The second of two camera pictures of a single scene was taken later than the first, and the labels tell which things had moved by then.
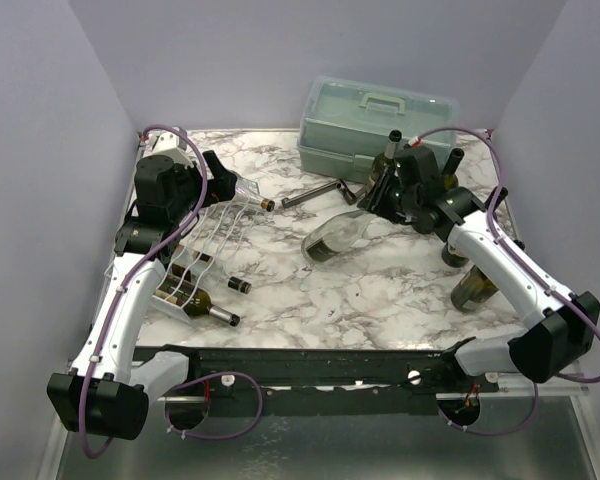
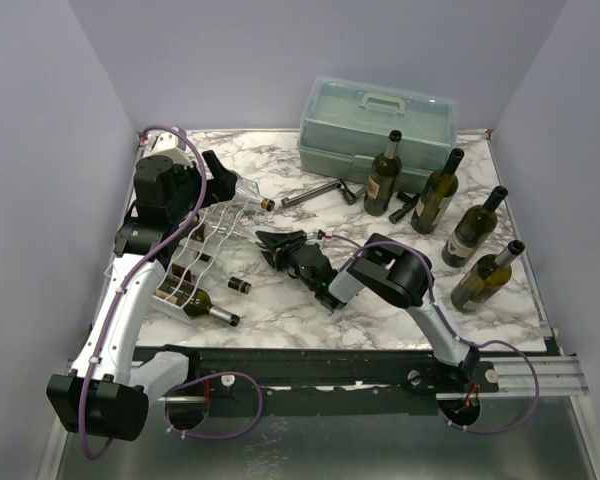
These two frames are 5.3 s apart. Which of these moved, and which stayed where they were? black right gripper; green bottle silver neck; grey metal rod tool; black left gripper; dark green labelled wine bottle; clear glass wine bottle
Moved: black right gripper; clear glass wine bottle
Stayed: grey metal rod tool; dark green labelled wine bottle; black left gripper; green bottle silver neck
